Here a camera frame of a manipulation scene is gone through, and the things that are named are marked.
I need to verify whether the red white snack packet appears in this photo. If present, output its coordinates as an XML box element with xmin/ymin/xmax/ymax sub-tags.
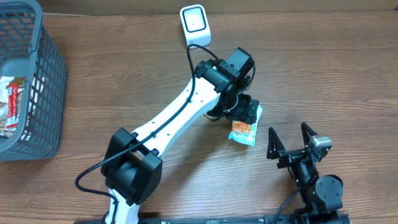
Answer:
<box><xmin>6</xmin><ymin>83</ymin><xmax>18</xmax><ymax>130</ymax></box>

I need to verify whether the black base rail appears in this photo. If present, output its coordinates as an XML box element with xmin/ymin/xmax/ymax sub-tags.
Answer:
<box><xmin>74</xmin><ymin>214</ymin><xmax>351</xmax><ymax>224</ymax></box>

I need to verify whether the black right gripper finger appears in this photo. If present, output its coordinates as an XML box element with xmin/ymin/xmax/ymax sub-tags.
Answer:
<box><xmin>267</xmin><ymin>127</ymin><xmax>285</xmax><ymax>159</ymax></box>
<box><xmin>301</xmin><ymin>122</ymin><xmax>318</xmax><ymax>146</ymax></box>

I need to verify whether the teal tissue pack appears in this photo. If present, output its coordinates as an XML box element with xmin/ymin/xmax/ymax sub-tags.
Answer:
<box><xmin>229</xmin><ymin>105</ymin><xmax>263</xmax><ymax>146</ymax></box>

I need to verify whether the grey plastic mesh basket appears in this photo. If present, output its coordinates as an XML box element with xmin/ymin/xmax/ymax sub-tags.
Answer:
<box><xmin>1</xmin><ymin>0</ymin><xmax>68</xmax><ymax>161</ymax></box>

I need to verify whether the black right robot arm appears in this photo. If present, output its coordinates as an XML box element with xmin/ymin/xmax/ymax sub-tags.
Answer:
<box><xmin>267</xmin><ymin>122</ymin><xmax>349</xmax><ymax>223</ymax></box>

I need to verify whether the orange Kleenex tissue pack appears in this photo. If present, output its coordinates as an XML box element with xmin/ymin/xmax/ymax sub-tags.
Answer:
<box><xmin>232</xmin><ymin>121</ymin><xmax>252</xmax><ymax>134</ymax></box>

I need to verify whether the white barcode scanner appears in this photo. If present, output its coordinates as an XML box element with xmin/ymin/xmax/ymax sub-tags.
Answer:
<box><xmin>179</xmin><ymin>4</ymin><xmax>211</xmax><ymax>46</ymax></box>

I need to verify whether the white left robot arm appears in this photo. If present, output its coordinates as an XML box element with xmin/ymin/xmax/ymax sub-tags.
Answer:
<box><xmin>101</xmin><ymin>47</ymin><xmax>259</xmax><ymax>223</ymax></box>

